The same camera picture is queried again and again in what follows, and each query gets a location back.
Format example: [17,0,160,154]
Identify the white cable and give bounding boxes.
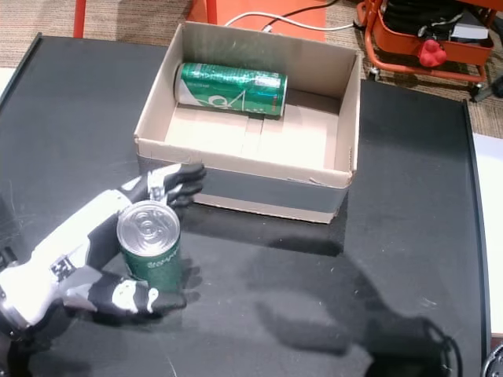
[224,11,354,33]

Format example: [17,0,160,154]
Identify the black floor cable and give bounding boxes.
[281,0,340,19]

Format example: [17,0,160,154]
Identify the red rubber toy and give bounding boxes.
[418,38,447,68]

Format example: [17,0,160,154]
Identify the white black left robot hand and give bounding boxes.
[0,163,207,331]

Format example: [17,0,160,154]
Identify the orange metal stand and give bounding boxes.
[184,0,328,43]

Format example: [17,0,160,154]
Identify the open cardboard box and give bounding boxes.
[133,21,362,225]

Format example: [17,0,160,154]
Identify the white grey flat box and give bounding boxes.
[450,24,490,42]

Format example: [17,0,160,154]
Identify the red metal leg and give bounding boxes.
[73,0,87,39]

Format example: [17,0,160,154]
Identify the black chair caster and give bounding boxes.
[469,76,503,103]

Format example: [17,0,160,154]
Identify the green aluminium drink can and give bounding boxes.
[116,199,182,295]
[174,61,289,118]

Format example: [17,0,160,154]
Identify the orange metal cart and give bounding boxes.
[355,0,497,93]

